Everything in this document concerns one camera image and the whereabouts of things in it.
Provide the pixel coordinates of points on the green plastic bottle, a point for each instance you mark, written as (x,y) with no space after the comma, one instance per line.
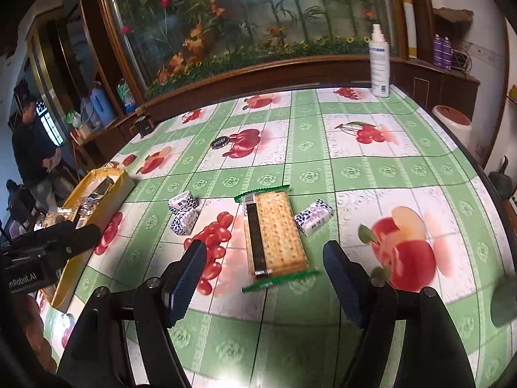
(126,96)

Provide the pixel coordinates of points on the black-white candy packet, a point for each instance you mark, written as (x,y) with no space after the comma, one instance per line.
(313,216)
(182,201)

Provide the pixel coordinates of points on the dark green gourd ornament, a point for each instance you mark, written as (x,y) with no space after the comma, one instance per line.
(501,180)

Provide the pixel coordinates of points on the blue plastic jug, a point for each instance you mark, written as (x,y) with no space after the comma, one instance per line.
(101,105)

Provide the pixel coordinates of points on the yellow cardboard box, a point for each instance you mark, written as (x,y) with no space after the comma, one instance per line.
(117,188)

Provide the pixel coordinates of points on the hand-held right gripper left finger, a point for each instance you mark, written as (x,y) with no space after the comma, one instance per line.
(188,283)

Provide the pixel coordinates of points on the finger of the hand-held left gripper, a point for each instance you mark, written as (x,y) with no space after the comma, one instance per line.
(78,237)

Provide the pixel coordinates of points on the white orange-lid bin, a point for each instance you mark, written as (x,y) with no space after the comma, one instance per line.
(452,123)

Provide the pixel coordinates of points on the brown wooden cabinet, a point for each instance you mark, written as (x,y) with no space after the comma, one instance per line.
(440,81)

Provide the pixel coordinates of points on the purple spray can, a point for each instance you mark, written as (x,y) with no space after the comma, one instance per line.
(446,51)
(437,50)

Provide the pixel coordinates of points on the white spray bottle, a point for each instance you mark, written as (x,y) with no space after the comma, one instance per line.
(379,64)

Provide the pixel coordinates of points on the framed flower painting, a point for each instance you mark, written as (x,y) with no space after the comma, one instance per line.
(250,20)

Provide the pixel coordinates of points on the white roll with yellow band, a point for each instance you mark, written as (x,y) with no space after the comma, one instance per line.
(408,12)

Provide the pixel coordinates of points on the fruit print green tablecloth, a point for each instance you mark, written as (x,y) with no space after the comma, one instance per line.
(307,161)

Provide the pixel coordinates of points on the black round tin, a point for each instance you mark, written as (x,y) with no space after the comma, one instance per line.
(220,142)

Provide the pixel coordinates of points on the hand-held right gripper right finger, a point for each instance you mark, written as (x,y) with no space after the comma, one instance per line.
(345,287)

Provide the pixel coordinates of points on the green cracker packet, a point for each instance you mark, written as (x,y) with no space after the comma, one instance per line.
(274,234)

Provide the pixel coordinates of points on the small black box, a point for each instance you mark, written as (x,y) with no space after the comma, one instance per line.
(143,125)

